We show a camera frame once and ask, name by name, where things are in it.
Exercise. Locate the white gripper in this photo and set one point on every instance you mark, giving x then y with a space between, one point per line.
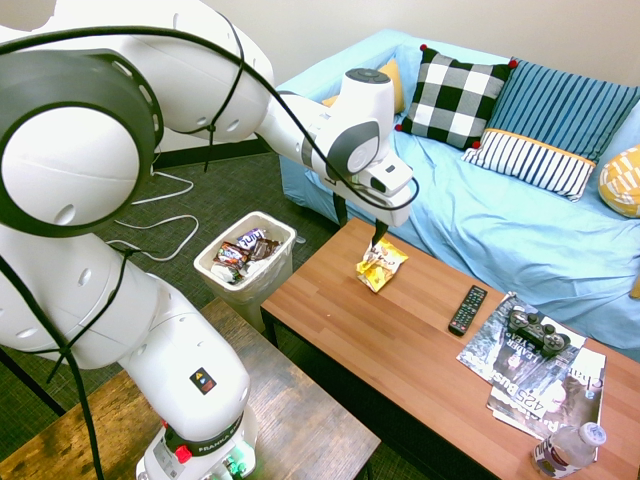
395 210

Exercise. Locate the yellow chip bag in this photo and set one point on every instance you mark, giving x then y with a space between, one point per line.
381 265

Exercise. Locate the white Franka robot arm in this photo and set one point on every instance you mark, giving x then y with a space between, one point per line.
150 320

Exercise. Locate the white plastic trash bin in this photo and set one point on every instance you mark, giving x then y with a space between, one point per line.
270 280

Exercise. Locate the dark brown snack wrapper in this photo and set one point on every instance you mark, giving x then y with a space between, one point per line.
265 248

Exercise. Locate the purple snack wrapper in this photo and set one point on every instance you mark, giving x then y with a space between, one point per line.
250 238

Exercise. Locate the brown candy bar wrapper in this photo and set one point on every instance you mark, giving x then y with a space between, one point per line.
231 256

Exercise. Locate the light blue covered sofa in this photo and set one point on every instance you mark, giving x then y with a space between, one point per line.
500 225

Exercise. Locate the black remote control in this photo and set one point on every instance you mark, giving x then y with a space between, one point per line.
468 310

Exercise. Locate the plain yellow pillow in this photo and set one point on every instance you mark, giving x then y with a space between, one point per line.
396 82

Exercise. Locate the reddish wooden coffee table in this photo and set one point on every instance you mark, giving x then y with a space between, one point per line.
400 360

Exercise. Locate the crumpled white paper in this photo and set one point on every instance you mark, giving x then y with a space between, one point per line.
224 272

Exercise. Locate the black white checkered pillow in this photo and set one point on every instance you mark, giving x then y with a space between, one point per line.
452 97

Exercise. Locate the grey cover magazine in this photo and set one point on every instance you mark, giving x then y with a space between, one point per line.
487 350

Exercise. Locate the rustic wooden robot table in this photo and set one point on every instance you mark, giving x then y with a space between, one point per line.
300 415

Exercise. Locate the black game controller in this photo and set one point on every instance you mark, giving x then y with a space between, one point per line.
537 334

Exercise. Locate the blue striped pillow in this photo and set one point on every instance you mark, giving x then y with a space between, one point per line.
555 117

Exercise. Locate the yellow white patterned pillow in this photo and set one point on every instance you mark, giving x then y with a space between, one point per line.
622 182

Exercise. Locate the dark cover magazine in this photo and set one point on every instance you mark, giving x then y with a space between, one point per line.
570 400

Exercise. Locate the clear plastic water bottle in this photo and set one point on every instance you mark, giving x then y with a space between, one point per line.
570 447

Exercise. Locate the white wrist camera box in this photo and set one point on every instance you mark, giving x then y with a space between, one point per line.
390 175

